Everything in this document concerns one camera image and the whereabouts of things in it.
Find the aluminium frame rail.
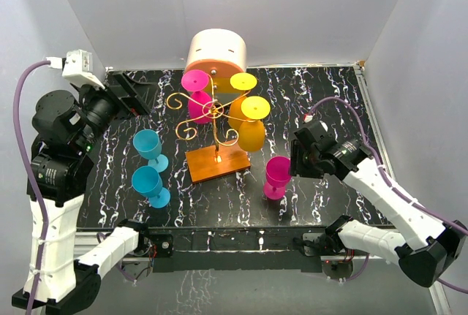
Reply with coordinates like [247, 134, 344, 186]
[72, 227, 450, 315]

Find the blue wine glass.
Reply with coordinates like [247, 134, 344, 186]
[132, 165, 170, 208]
[132, 129, 169, 172]

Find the orange wine glass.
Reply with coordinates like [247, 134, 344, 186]
[228, 72, 257, 130]
[238, 96, 271, 152]

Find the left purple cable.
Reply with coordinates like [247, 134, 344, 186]
[12, 59, 52, 311]

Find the wooden rack base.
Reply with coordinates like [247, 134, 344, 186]
[186, 140, 251, 183]

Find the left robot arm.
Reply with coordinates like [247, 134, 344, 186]
[12, 72, 151, 314]

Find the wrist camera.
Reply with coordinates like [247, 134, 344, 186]
[303, 114, 316, 124]
[46, 50, 105, 90]

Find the pink yellow cylinder box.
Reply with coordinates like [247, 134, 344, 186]
[184, 29, 246, 94]

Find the purple cable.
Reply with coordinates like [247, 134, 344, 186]
[12, 59, 52, 311]
[310, 96, 468, 292]

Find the magenta wine glass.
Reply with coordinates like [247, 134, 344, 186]
[263, 156, 291, 200]
[181, 69, 212, 124]

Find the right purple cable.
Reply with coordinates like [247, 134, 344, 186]
[310, 96, 468, 292]

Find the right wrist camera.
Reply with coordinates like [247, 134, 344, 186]
[303, 114, 316, 124]

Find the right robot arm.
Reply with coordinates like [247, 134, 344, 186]
[290, 121, 467, 288]

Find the black marble mat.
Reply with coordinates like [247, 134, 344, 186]
[78, 66, 387, 229]

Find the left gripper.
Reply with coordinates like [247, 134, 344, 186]
[74, 70, 159, 153]

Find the gold wire glass rack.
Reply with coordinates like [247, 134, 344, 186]
[166, 75, 256, 150]

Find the blue wine glass front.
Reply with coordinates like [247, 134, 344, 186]
[132, 165, 170, 208]

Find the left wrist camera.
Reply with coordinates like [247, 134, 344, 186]
[46, 50, 105, 90]

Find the orange wine glass front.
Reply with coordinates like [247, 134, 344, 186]
[238, 96, 271, 152]

